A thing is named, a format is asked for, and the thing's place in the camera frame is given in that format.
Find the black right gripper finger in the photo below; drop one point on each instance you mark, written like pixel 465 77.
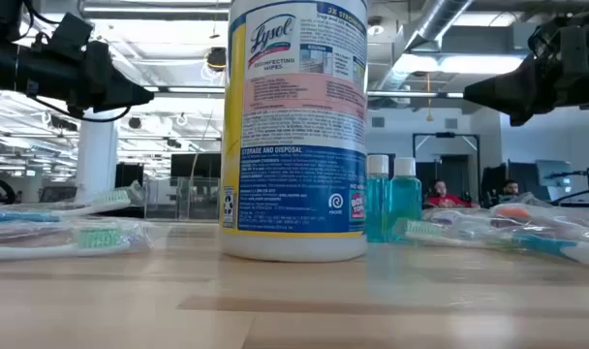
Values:
pixel 522 92

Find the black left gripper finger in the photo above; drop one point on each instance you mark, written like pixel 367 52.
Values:
pixel 105 92

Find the blue white toothbrush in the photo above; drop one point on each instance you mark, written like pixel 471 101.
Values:
pixel 541 244
pixel 108 199

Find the orange white toothbrush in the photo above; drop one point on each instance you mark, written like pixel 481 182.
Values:
pixel 512 212

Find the blue mouthwash bottle white cap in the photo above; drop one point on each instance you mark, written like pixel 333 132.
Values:
pixel 405 208
pixel 378 208

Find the white round pillar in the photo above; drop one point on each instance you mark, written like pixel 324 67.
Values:
pixel 97 160

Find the white monitor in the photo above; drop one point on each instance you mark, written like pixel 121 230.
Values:
pixel 551 169

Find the black monitor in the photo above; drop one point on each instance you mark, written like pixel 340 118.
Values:
pixel 522 179

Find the black room divider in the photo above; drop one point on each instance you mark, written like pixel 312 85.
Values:
pixel 129 181

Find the person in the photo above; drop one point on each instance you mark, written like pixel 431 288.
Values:
pixel 444 199
pixel 511 188

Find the white Lysol wipes canister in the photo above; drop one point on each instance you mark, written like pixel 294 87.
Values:
pixel 294 145

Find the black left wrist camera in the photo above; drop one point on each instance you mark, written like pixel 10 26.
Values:
pixel 71 31

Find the silver ventilation duct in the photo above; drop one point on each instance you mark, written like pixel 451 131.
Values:
pixel 440 19

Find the large black wall screen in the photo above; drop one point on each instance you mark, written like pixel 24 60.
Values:
pixel 193 166

